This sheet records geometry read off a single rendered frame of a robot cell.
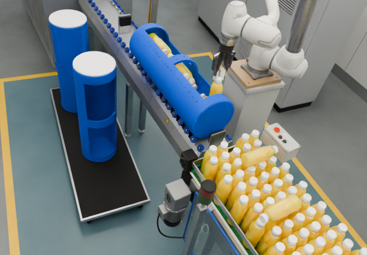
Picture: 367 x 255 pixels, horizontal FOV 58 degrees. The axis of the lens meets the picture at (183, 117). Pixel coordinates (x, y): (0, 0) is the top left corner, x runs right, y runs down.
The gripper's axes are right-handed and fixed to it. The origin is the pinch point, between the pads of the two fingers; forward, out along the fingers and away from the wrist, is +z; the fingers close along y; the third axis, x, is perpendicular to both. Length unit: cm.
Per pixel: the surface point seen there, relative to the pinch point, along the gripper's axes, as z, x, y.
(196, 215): 29, 56, 43
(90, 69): 28, -63, 52
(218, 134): 27.1, 18.0, 6.0
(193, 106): 13.9, 4.5, 16.6
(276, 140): 22.2, 37.9, -18.8
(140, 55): 20, -57, 20
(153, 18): 38, -130, -26
